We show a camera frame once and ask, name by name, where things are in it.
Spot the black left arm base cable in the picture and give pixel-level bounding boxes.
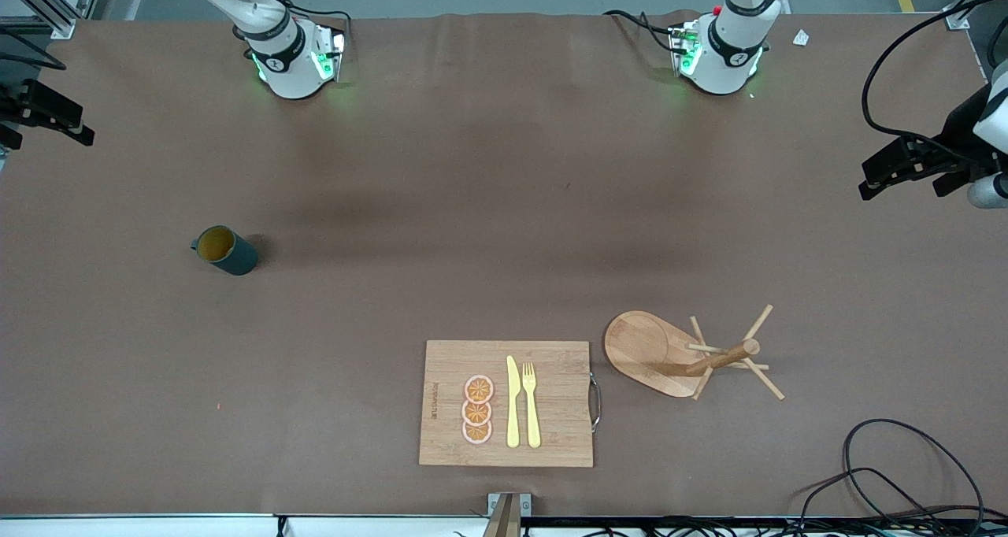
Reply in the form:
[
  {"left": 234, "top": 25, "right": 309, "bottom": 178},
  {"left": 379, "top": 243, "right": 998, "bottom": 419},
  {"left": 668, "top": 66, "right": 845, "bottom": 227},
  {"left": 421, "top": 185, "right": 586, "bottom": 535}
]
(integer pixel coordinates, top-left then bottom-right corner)
[{"left": 604, "top": 9, "right": 686, "bottom": 54}]

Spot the brown table cover sheet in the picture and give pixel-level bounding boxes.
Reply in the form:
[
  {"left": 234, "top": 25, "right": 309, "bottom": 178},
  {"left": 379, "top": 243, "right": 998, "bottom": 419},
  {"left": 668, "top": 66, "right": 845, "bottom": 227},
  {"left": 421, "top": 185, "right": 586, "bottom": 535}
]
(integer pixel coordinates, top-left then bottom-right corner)
[{"left": 0, "top": 9, "right": 1008, "bottom": 519}]

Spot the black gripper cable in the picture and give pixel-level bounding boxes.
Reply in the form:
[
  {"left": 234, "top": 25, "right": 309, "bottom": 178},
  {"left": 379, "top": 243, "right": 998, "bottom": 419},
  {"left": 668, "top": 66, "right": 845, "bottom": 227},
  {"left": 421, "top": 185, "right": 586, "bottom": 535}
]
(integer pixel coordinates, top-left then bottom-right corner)
[
  {"left": 0, "top": 25, "right": 68, "bottom": 72},
  {"left": 862, "top": 0, "right": 1008, "bottom": 164}
]

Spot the yellow plastic fork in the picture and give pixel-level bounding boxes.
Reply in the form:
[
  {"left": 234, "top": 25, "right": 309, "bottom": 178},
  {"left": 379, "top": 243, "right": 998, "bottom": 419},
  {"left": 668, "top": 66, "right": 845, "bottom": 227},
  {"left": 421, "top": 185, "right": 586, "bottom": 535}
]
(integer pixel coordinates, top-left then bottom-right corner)
[{"left": 521, "top": 361, "right": 543, "bottom": 450}]

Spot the black arm base cable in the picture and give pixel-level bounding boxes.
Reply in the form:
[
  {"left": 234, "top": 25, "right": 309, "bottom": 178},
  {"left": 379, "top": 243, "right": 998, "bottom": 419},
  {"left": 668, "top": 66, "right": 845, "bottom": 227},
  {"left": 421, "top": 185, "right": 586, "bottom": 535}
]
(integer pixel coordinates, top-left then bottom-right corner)
[
  {"left": 246, "top": 0, "right": 353, "bottom": 50},
  {"left": 604, "top": 9, "right": 686, "bottom": 54}
]

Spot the yellow plastic knife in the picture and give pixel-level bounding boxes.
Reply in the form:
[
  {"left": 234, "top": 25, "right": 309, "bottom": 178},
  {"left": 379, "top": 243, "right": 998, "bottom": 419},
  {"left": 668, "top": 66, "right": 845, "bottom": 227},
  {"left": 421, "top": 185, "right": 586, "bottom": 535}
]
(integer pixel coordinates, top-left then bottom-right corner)
[{"left": 506, "top": 355, "right": 521, "bottom": 449}]

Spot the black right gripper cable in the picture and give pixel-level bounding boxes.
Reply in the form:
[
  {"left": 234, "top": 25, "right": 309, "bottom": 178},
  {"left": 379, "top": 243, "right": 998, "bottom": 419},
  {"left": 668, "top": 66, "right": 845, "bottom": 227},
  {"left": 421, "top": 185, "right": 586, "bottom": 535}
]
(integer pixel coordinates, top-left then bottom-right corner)
[{"left": 0, "top": 25, "right": 68, "bottom": 72}]

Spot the metal table edge bracket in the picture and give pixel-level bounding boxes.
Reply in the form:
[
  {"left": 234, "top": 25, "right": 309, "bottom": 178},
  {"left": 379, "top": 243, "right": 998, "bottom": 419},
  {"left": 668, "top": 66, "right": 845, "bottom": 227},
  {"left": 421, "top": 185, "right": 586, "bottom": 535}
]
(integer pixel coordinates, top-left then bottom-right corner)
[{"left": 482, "top": 492, "right": 532, "bottom": 537}]

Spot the dark green ribbed cup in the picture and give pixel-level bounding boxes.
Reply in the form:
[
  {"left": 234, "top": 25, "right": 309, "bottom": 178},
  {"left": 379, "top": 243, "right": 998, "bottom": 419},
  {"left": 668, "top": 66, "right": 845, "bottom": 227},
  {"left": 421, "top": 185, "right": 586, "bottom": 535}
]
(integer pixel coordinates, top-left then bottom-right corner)
[{"left": 190, "top": 224, "right": 259, "bottom": 276}]

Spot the wooden mug rack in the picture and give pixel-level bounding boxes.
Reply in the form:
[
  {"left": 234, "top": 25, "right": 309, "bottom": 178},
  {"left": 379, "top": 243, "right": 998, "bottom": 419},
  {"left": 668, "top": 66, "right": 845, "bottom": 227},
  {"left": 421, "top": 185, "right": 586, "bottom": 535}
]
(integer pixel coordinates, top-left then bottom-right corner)
[{"left": 604, "top": 305, "right": 786, "bottom": 402}]

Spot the black looped floor cable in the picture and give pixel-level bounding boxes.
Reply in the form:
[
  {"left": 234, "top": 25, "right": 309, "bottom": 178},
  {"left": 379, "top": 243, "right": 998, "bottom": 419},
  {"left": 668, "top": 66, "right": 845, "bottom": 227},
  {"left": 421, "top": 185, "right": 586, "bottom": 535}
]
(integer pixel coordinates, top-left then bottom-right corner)
[{"left": 841, "top": 419, "right": 987, "bottom": 526}]

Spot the aluminium frame post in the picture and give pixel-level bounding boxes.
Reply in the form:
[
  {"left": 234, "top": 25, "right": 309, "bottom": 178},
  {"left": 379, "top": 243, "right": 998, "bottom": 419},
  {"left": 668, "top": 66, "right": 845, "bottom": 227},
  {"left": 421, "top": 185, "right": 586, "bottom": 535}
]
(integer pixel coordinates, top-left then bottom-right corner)
[
  {"left": 945, "top": 0, "right": 1008, "bottom": 31},
  {"left": 0, "top": 0, "right": 107, "bottom": 40}
]

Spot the black thin floor cable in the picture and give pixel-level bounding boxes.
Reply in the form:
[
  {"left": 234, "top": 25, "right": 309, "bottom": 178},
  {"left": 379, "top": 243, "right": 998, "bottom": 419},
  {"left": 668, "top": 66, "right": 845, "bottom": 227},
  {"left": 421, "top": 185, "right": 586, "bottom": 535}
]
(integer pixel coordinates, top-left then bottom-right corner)
[{"left": 787, "top": 466, "right": 954, "bottom": 537}]

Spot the black right arm base cable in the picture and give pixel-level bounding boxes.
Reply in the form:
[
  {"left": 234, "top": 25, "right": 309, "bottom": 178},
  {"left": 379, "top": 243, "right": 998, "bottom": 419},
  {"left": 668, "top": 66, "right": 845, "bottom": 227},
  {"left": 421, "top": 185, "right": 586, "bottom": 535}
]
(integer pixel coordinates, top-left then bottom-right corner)
[{"left": 246, "top": 0, "right": 353, "bottom": 50}]

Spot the wooden cutting board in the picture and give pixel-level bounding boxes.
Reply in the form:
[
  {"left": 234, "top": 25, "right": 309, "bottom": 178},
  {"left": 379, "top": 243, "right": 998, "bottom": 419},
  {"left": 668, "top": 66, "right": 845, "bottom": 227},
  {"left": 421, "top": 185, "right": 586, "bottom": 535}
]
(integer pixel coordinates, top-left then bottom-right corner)
[{"left": 418, "top": 339, "right": 602, "bottom": 468}]

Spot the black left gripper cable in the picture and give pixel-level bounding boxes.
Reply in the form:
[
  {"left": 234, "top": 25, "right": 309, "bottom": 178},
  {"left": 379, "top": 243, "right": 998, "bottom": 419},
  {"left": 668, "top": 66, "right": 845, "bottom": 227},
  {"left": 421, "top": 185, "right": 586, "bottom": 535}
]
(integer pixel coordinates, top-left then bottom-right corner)
[{"left": 862, "top": 0, "right": 1008, "bottom": 164}]

